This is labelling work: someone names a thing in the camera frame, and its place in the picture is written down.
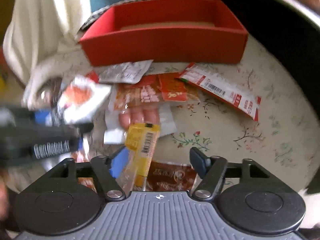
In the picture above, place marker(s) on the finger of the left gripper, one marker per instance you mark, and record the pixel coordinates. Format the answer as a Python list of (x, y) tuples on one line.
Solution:
[(43, 118), (80, 128)]

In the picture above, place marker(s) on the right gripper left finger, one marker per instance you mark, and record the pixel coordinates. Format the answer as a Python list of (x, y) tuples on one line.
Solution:
[(107, 169)]

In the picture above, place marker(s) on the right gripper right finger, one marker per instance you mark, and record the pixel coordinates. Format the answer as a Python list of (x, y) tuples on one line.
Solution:
[(211, 170)]

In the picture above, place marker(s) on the dark brown clear snack packet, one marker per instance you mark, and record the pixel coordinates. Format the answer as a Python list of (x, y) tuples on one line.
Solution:
[(47, 95)]

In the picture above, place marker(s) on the white kimchi snack packet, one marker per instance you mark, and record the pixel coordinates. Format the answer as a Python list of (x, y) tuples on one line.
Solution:
[(79, 101)]

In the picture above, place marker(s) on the brown silver snack packet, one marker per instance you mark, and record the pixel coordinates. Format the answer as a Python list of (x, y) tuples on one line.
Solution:
[(166, 176)]

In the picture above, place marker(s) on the yellow snack stick packet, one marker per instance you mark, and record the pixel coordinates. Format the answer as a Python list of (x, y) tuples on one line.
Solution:
[(141, 141)]

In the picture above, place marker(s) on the sausage pack clear wrapper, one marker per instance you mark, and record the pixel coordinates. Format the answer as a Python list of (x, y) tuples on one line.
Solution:
[(131, 104)]

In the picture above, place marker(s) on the cream white towel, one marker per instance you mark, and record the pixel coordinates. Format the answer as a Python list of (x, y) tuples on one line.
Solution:
[(39, 29)]

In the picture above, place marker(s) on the silver white snack packet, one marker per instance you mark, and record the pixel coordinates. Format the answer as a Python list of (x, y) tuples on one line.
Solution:
[(128, 72)]

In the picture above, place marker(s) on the long red white snack packet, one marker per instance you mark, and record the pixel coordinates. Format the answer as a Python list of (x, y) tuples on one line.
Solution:
[(221, 88)]

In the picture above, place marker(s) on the red orange square packet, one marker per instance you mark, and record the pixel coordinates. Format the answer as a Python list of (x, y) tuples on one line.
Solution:
[(172, 88)]

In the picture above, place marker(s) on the red cardboard box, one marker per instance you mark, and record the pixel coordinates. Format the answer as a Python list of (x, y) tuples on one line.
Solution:
[(166, 31)]

